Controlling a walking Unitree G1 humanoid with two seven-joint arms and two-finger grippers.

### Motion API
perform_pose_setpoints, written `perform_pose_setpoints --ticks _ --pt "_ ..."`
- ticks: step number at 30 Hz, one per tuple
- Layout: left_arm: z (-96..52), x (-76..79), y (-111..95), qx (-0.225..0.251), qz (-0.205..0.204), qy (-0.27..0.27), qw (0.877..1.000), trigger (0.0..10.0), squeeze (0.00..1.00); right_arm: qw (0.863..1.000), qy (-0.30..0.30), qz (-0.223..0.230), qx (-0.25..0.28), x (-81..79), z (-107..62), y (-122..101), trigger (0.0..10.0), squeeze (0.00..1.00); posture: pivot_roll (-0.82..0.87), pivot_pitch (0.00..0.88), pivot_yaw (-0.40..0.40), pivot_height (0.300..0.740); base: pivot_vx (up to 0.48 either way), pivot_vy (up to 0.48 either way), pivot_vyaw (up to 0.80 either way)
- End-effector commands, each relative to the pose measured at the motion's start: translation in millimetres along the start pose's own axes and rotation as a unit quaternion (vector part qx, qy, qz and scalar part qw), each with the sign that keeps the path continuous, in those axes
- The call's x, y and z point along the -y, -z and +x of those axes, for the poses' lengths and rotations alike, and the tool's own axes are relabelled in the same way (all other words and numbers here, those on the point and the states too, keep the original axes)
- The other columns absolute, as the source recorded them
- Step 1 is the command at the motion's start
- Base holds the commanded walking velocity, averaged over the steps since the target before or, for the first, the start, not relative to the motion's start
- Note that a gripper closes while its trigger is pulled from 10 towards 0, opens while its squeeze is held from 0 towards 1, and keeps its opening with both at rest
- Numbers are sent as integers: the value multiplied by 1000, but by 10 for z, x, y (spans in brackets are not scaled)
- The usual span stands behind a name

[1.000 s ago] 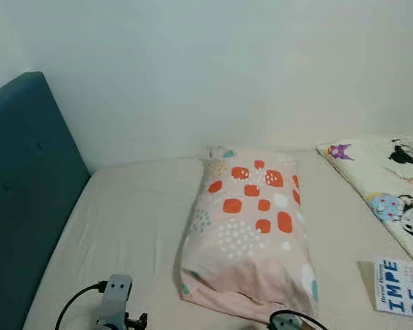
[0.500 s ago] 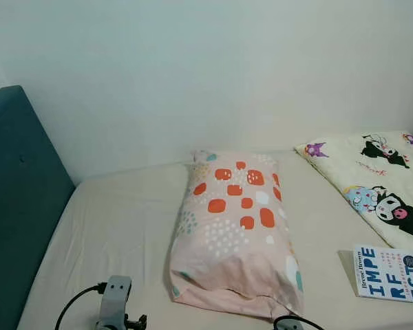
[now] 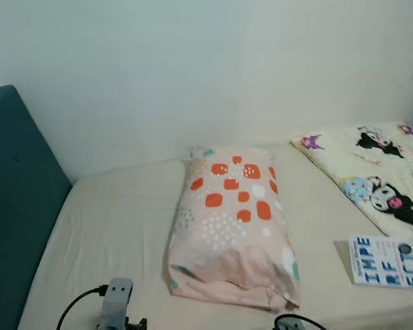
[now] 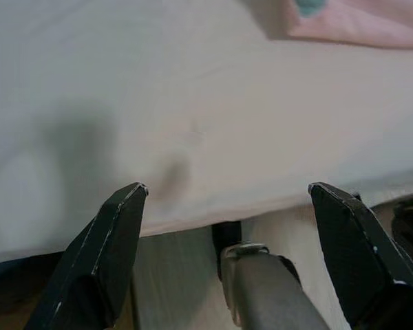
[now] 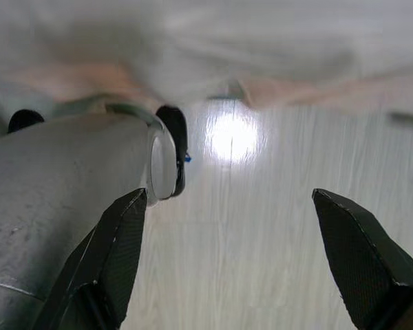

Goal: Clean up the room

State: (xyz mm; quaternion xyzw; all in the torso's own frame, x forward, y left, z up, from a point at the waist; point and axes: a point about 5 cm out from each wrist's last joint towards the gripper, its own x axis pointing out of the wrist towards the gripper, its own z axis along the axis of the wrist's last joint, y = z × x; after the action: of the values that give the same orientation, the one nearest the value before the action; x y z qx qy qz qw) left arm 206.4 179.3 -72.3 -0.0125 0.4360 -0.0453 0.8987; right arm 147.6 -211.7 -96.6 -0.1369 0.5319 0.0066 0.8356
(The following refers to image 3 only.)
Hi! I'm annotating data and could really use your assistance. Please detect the pink pillow orange patches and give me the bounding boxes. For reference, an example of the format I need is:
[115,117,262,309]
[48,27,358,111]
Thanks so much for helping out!
[167,146,301,311]

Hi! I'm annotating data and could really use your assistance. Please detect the white book blue letters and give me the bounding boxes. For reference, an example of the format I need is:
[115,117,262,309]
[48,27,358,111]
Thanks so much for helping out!
[349,235,413,289]

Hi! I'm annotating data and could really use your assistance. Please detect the cream cartoon print duvet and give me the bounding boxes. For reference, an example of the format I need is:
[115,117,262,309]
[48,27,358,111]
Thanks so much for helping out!
[291,122,413,286]

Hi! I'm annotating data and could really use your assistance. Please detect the beige sheeted bed mattress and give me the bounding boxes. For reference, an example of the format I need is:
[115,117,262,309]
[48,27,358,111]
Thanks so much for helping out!
[17,140,413,330]

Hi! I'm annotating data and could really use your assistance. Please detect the teal upholstered headboard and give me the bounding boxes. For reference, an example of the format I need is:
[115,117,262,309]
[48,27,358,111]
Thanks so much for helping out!
[0,85,74,330]

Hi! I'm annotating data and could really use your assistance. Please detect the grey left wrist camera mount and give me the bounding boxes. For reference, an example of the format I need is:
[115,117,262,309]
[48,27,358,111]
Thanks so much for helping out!
[98,278,134,330]

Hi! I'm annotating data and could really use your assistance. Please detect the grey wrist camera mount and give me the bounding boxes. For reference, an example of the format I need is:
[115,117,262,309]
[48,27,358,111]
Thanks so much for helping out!
[98,278,134,330]
[282,318,308,330]

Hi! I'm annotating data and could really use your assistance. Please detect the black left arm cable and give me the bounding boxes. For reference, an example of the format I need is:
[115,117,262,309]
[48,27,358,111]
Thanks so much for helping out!
[56,285,109,330]

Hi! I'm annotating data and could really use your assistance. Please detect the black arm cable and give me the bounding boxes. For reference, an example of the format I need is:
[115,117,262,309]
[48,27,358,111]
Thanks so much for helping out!
[273,313,328,330]
[56,285,109,330]

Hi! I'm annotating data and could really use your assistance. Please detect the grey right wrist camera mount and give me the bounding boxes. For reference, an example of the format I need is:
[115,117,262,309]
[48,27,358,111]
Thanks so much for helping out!
[282,318,308,330]

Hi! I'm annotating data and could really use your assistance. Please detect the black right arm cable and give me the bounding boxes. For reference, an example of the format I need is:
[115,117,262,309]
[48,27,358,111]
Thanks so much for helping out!
[273,313,328,330]

